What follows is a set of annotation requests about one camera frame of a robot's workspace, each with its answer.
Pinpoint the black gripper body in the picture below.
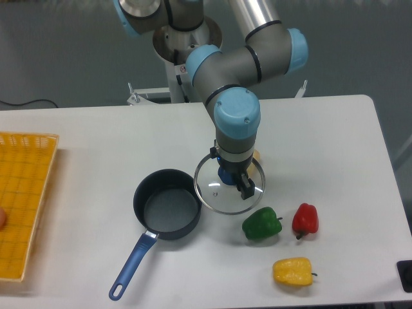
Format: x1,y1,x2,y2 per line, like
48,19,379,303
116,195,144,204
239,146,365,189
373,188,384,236
210,146,253,184

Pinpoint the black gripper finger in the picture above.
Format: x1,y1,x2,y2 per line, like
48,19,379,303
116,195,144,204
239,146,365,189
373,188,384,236
237,173,255,200

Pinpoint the glass lid with blue knob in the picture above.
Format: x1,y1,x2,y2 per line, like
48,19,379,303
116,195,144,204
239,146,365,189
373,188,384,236
194,154,266,215

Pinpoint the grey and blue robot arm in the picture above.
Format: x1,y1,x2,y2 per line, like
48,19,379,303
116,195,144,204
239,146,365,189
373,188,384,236
114,1,308,199

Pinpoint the beige bread loaf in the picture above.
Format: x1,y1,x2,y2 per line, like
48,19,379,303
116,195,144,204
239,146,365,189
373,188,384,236
246,149,262,176

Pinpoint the green bell pepper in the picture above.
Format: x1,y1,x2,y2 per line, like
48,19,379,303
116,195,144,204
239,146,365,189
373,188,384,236
241,207,283,240

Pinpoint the red bell pepper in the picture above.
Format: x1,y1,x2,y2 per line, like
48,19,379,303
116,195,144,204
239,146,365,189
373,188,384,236
292,203,319,239

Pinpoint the yellow bell pepper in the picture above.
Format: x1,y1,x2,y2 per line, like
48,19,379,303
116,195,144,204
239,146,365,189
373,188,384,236
272,257,317,287

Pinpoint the black device at table edge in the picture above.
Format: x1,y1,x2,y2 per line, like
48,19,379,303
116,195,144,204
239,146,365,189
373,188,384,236
397,260,412,293

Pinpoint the yellow woven basket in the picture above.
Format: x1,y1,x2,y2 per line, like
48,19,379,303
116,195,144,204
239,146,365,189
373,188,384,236
1,131,59,282

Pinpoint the dark saucepan with blue handle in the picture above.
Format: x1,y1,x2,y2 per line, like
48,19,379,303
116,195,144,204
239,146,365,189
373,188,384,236
109,169,202,301

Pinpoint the black cable on floor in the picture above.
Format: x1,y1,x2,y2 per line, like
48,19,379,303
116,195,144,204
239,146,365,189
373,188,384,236
0,98,59,109

